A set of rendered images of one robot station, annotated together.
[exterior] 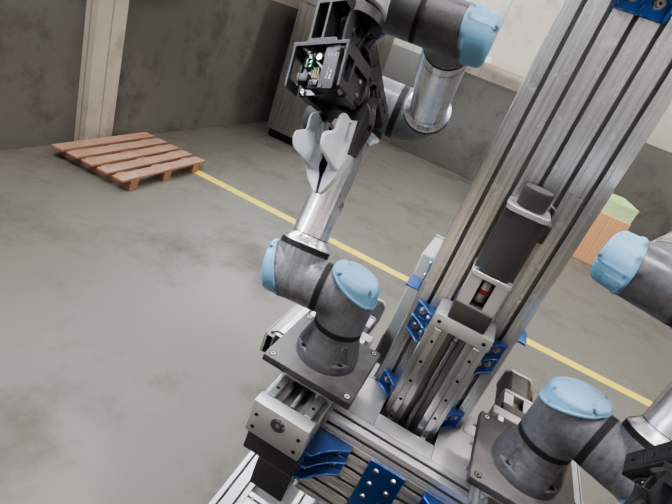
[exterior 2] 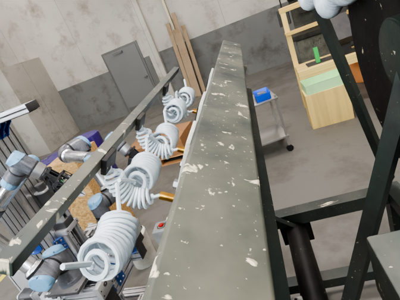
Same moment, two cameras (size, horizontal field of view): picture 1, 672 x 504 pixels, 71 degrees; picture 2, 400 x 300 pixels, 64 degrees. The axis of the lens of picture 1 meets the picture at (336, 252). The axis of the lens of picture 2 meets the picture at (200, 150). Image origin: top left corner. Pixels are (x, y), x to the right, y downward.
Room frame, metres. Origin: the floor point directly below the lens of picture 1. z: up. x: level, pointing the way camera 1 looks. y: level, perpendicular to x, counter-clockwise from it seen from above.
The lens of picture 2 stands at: (-0.23, 1.42, 2.10)
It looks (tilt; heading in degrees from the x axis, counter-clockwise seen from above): 21 degrees down; 276
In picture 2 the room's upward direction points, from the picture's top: 22 degrees counter-clockwise
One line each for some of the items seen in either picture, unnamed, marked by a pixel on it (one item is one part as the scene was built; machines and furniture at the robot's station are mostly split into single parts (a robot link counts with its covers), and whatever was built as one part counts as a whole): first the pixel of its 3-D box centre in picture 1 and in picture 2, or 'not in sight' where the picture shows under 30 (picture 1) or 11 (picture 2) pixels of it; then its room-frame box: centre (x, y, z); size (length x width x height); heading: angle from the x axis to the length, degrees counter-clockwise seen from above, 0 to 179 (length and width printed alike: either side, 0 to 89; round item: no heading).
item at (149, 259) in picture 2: not in sight; (137, 243); (1.07, -1.40, 0.24); 0.32 x 0.30 x 0.47; 76
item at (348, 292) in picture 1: (347, 296); (56, 258); (0.92, -0.06, 1.20); 0.13 x 0.12 x 0.14; 84
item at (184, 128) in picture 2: not in sight; (163, 146); (0.97, -4.23, 0.22); 1.27 x 0.92 x 0.44; 169
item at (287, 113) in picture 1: (327, 76); not in sight; (6.94, 1.00, 0.93); 1.44 x 1.11 x 1.86; 166
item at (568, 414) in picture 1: (569, 416); (98, 204); (0.79, -0.55, 1.20); 0.13 x 0.12 x 0.14; 50
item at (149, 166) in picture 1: (134, 158); not in sight; (3.84, 1.97, 0.05); 1.10 x 0.76 x 0.10; 166
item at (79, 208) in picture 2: not in sight; (94, 197); (1.56, -2.07, 0.63); 0.50 x 0.42 x 1.25; 78
